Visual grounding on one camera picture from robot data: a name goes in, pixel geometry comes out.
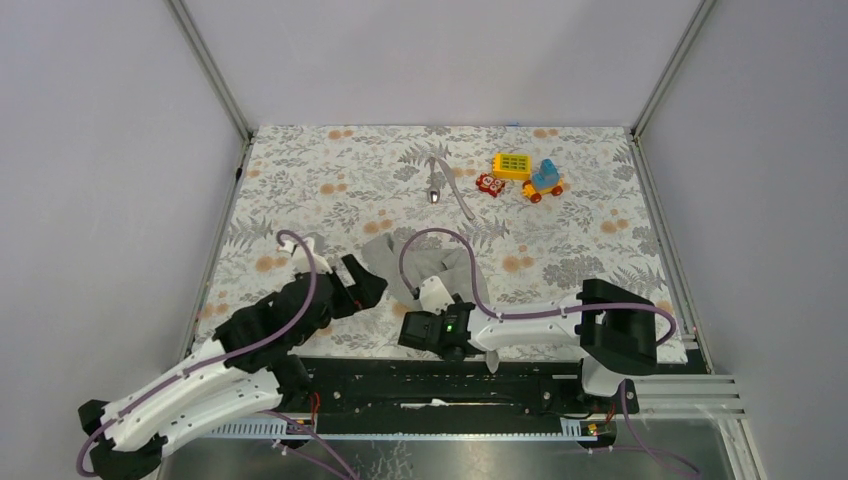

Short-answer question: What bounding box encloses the grey cloth napkin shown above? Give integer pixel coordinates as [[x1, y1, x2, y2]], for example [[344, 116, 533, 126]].
[[362, 234, 489, 311]]

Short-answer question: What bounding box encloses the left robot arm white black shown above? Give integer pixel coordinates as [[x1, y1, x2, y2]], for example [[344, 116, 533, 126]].
[[77, 255, 388, 479]]

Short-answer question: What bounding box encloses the metal spoon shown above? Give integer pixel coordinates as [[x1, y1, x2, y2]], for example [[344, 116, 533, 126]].
[[427, 157, 441, 204]]

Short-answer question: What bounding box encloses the red toy block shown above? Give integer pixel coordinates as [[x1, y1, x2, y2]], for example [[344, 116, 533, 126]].
[[475, 173, 505, 198]]

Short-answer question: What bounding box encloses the floral tablecloth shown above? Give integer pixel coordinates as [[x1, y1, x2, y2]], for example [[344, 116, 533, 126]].
[[194, 125, 676, 344]]

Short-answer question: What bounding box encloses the yellow toy brick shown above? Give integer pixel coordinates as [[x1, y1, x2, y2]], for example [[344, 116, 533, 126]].
[[492, 152, 532, 181]]

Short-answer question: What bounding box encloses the blue yellow toy car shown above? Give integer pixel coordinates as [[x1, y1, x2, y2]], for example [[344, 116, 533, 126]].
[[521, 159, 565, 203]]

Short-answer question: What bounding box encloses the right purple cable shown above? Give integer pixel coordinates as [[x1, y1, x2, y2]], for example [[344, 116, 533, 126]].
[[397, 227, 704, 480]]

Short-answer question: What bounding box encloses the purple cable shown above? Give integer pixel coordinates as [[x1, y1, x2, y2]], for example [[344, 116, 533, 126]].
[[397, 227, 704, 480], [74, 229, 359, 480]]

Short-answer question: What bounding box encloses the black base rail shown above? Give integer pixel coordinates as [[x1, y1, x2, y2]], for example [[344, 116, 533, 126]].
[[273, 358, 651, 434]]

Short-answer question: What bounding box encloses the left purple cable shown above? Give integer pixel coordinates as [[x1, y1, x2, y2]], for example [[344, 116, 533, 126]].
[[74, 229, 359, 480]]

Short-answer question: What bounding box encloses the white slotted cable duct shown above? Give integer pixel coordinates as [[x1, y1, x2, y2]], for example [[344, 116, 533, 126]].
[[202, 417, 599, 443]]

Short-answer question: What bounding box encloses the left aluminium frame post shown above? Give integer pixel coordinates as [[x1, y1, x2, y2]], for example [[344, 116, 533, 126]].
[[164, 0, 254, 142]]

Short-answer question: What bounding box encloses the aluminium frame post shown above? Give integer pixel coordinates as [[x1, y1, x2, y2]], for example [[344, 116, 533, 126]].
[[630, 0, 718, 139], [164, 0, 254, 142]]

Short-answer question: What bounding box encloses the right aluminium frame post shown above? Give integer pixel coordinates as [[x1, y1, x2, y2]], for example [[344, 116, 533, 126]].
[[630, 0, 718, 139]]

